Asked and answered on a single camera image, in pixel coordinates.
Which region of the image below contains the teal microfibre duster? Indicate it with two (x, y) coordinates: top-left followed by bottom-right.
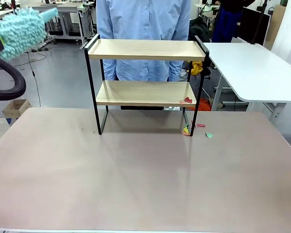
(0, 6), (59, 63)

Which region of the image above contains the person left forearm blue sleeve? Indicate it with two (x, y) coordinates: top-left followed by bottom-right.
(168, 60), (184, 82)

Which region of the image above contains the person right forearm blue sleeve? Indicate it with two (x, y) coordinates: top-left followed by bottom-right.
(102, 59), (117, 81)

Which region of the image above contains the two-tier wood metal shelf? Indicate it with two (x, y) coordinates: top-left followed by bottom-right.
(84, 33), (210, 137)

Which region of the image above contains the open cardboard box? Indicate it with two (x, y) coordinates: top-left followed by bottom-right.
(2, 99), (32, 120)

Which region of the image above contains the person torso light blue shirt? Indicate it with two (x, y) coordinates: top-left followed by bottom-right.
(96, 0), (192, 82)

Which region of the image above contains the yellow garment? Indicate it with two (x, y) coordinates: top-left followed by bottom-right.
(191, 60), (205, 76)

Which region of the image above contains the black jacket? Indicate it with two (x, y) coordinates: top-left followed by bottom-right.
(188, 16), (211, 42)

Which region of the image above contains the black office chair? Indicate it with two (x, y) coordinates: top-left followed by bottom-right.
(184, 60), (213, 100)

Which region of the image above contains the orange bag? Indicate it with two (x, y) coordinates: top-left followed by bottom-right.
(198, 98), (212, 112)

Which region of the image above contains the person in blue clothes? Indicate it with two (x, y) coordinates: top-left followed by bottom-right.
(212, 0), (240, 44)

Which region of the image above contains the black panel screen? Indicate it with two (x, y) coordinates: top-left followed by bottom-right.
(239, 6), (272, 45)

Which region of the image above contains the white table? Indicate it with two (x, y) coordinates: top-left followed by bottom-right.
(201, 41), (291, 122)

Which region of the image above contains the brown cardboard panel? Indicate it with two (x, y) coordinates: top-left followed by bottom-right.
(265, 4), (287, 49)

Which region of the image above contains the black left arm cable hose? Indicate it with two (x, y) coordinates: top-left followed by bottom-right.
(0, 54), (27, 101)

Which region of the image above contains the thin black floor cable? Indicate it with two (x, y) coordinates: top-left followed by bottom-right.
(26, 50), (42, 108)

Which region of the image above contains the grey frame work desk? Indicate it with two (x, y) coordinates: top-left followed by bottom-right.
(46, 0), (97, 48)

